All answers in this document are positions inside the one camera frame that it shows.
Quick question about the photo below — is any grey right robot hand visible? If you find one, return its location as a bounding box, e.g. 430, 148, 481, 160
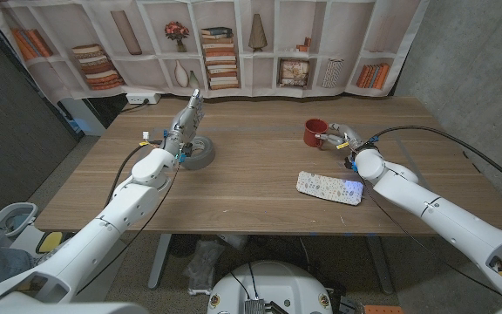
315, 122, 364, 152

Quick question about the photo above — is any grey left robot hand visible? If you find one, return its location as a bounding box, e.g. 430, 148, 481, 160
161, 88, 205, 156

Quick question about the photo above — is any red speckled mug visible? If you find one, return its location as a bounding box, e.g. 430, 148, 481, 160
302, 118, 329, 148

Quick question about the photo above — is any folded white patterned cloth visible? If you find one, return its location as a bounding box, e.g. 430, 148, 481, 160
295, 170, 364, 207

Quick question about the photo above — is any grey round saucer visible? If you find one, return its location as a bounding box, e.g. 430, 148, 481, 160
180, 135, 216, 171

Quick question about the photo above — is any white power strip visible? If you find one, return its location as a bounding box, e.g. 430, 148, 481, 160
125, 92, 162, 106

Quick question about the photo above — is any printed bookshelf backdrop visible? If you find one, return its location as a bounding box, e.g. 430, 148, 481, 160
0, 0, 431, 104

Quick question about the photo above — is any grey metal table leg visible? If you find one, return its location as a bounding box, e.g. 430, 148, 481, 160
147, 234, 173, 290
363, 235, 395, 296

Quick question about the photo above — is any clear plastic bag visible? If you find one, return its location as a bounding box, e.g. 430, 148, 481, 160
184, 238, 226, 296

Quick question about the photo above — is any white robot torso base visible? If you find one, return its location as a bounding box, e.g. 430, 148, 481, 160
207, 260, 334, 314

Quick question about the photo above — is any orange box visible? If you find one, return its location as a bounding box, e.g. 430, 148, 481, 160
363, 304, 404, 314

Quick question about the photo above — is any yellow and black pad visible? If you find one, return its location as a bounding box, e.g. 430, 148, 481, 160
36, 230, 64, 255

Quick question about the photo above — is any white plastic bin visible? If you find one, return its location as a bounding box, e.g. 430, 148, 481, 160
0, 201, 38, 239

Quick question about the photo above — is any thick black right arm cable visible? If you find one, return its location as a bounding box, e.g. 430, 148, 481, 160
366, 125, 502, 195

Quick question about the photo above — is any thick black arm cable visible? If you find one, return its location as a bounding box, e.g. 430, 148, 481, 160
366, 125, 502, 195
105, 141, 165, 208

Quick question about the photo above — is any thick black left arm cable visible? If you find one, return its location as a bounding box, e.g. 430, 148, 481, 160
105, 141, 165, 208

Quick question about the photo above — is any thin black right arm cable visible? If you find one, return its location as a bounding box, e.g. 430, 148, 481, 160
355, 169, 492, 297

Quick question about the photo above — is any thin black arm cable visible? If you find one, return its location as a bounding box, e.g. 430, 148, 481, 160
355, 169, 492, 297
76, 163, 181, 296

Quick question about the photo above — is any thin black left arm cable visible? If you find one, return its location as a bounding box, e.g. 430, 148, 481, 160
76, 163, 181, 296

